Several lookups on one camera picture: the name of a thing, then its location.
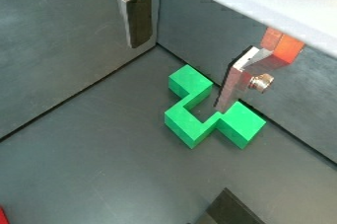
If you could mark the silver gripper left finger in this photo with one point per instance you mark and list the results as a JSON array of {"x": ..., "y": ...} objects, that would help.
[{"x": 136, "y": 12}]

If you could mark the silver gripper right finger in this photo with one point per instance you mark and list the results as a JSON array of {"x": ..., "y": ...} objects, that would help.
[{"x": 246, "y": 74}]

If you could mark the green stepped block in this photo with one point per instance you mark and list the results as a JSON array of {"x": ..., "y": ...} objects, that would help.
[{"x": 191, "y": 119}]

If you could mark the red base board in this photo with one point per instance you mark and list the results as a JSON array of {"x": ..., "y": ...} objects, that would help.
[{"x": 285, "y": 46}]

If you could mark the black angled fixture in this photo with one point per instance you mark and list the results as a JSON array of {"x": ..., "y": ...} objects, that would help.
[{"x": 227, "y": 210}]

